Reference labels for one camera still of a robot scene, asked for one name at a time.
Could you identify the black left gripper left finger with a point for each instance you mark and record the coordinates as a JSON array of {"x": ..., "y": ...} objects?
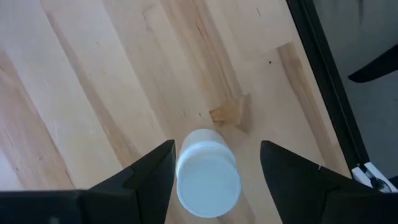
[{"x": 124, "y": 199}]

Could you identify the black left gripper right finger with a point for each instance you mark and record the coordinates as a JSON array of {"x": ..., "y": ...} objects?
[{"x": 311, "y": 193}]

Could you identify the white pill bottle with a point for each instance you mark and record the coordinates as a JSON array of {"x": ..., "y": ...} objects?
[{"x": 208, "y": 186}]

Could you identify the black chair leg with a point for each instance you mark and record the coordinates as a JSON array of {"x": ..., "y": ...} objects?
[{"x": 379, "y": 67}]

